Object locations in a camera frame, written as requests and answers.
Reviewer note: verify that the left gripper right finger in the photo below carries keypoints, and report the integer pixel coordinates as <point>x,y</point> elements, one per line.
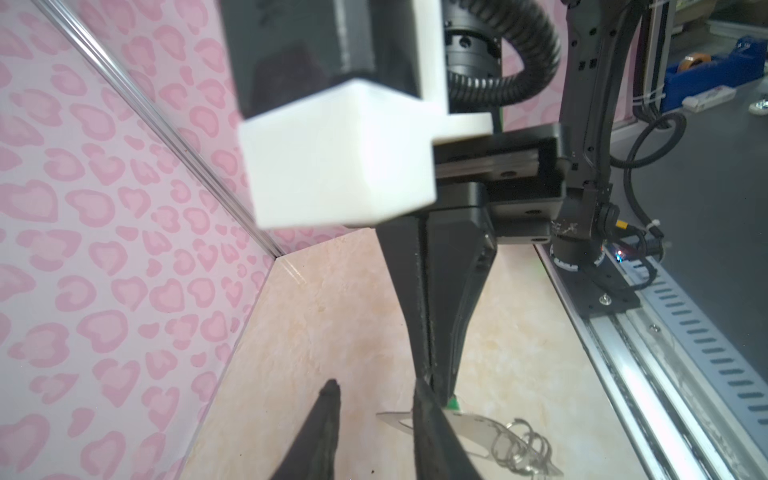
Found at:
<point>438,454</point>

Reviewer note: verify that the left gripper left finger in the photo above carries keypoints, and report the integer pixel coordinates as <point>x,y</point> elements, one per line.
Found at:
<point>312,453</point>

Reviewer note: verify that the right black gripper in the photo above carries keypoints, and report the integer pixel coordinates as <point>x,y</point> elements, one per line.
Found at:
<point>514,184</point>

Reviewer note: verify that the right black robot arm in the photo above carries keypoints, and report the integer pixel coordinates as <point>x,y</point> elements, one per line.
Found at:
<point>501,53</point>

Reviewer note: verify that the blue tape dispenser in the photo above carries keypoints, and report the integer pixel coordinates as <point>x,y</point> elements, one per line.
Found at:
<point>699,72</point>

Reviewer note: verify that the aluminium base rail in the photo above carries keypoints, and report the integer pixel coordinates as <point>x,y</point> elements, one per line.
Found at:
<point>691,405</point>

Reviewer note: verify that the left corner aluminium post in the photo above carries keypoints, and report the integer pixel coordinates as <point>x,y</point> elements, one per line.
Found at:
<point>69,24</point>

